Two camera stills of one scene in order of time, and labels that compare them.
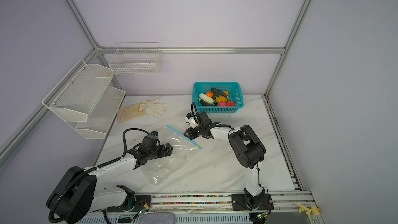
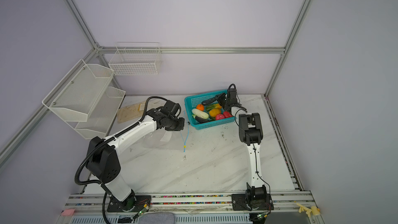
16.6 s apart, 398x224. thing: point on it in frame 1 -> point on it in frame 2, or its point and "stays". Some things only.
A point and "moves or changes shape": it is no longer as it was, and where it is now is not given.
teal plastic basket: (217, 97) moves or changes shape
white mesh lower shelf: (101, 117) stays
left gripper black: (162, 152) -> (181, 125)
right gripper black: (190, 133) -> (221, 98)
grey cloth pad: (157, 218) stays
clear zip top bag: (158, 170) moves or changes shape
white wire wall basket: (136, 58) stays
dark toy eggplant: (215, 90) -> (210, 100)
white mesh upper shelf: (72, 98) stays
